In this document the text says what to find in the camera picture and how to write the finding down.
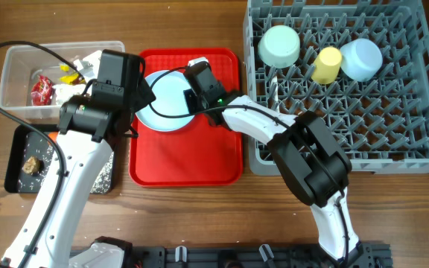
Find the light blue plate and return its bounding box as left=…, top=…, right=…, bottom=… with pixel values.
left=136, top=71, right=194, bottom=132

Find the gold foil wrapper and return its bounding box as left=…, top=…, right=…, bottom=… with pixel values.
left=59, top=64, right=85, bottom=85

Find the white plastic spoon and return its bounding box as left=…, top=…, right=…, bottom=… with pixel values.
left=270, top=76, right=279, bottom=112

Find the white tissue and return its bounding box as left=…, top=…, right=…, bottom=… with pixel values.
left=51, top=84, right=86, bottom=106

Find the mint green bowl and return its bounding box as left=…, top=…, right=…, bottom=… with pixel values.
left=258, top=25, right=300, bottom=68

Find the red snack wrapper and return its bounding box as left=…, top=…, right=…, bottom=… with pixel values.
left=31, top=75, right=54, bottom=106

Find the yellow plastic cup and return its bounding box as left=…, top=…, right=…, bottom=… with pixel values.
left=311, top=47, right=343, bottom=85

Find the brown food lump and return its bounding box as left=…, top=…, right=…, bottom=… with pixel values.
left=22, top=156, right=43, bottom=175

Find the light blue bowl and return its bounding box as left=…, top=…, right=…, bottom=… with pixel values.
left=340, top=38, right=383, bottom=82

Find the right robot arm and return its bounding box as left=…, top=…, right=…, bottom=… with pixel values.
left=183, top=61, right=359, bottom=267

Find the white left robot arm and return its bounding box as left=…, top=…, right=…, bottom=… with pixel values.
left=0, top=82, right=147, bottom=267

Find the black food waste tray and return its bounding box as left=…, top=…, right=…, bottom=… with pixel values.
left=4, top=123, right=118, bottom=196

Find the grey dishwasher rack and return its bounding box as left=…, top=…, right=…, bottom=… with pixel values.
left=243, top=0, right=429, bottom=174

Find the red plastic tray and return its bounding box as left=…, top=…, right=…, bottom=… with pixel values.
left=128, top=48, right=243, bottom=188

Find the orange carrot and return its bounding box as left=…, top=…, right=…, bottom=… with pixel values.
left=48, top=132, right=59, bottom=143

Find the clear plastic bin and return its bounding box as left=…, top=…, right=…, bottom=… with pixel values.
left=0, top=41, right=125, bottom=122

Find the spilled white rice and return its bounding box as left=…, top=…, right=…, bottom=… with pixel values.
left=16, top=132, right=115, bottom=194

